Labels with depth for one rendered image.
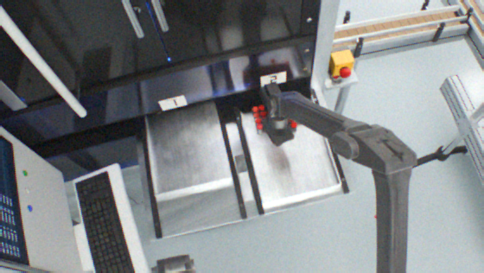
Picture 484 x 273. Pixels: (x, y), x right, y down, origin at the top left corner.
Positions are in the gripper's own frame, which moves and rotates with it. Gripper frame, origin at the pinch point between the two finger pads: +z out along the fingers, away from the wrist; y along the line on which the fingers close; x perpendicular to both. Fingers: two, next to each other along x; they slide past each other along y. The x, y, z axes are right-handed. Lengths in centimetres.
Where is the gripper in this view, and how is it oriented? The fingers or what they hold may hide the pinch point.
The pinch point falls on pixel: (277, 139)
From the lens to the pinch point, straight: 132.3
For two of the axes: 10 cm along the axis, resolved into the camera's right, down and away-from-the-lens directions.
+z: 0.6, 4.2, 9.1
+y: -4.5, -8.0, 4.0
